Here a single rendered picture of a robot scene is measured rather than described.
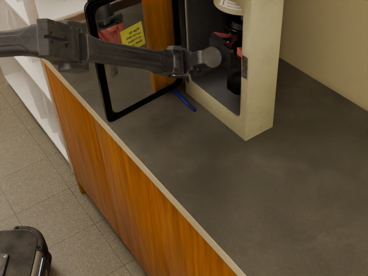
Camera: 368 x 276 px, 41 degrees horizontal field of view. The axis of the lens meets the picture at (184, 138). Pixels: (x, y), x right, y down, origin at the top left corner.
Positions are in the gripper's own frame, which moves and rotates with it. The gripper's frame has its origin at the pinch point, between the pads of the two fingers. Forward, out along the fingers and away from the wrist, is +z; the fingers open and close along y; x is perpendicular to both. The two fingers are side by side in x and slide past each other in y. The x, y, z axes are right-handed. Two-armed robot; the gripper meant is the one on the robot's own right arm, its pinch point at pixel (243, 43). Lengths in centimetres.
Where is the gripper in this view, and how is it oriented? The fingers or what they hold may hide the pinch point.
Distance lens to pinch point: 152.4
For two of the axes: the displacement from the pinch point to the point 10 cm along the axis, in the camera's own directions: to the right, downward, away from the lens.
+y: -5.5, -5.2, 6.5
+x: 0.6, 7.5, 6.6
